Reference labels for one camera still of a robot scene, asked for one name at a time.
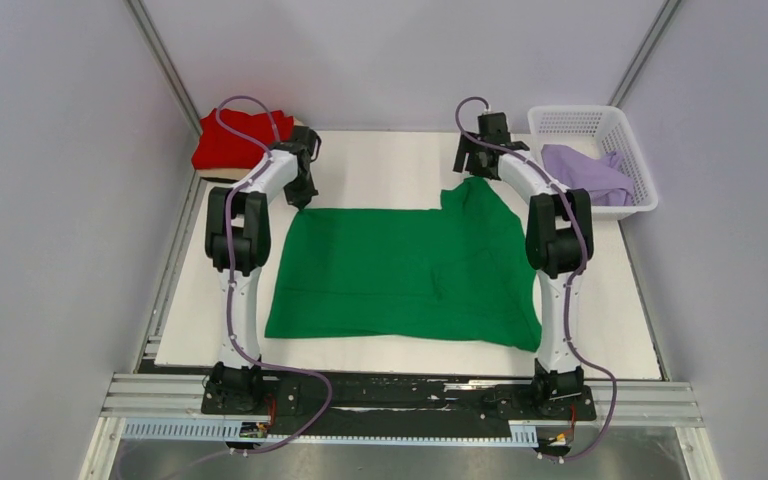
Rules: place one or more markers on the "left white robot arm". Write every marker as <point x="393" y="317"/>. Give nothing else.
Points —
<point x="238" y="243"/>

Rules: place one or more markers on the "aluminium frame post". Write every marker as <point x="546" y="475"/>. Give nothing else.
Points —
<point x="151" y="35"/>
<point x="658" y="28"/>

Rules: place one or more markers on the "right aluminium frame post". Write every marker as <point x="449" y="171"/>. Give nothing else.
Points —
<point x="658" y="28"/>

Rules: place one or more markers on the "folded red t shirt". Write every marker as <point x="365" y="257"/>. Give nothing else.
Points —
<point x="225" y="142"/>

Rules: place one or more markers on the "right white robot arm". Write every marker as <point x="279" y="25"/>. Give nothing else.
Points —
<point x="558" y="244"/>

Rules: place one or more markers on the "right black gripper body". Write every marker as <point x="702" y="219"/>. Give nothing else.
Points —
<point x="475" y="161"/>

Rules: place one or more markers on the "purple t shirt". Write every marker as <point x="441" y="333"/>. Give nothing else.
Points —
<point x="601" y="177"/>

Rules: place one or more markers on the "folded beige t shirt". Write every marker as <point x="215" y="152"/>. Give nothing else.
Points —
<point x="222" y="173"/>

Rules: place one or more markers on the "green t shirt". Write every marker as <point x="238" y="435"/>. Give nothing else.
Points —
<point x="455" y="273"/>

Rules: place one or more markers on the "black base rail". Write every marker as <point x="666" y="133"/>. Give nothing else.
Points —
<point x="296" y="402"/>

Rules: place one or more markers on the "white plastic laundry basket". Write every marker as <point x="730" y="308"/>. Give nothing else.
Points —
<point x="596" y="131"/>

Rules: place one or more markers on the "left aluminium frame post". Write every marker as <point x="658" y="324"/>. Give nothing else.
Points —
<point x="151" y="35"/>

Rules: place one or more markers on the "white slotted cable duct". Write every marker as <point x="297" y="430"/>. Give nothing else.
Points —
<point x="511" y="434"/>

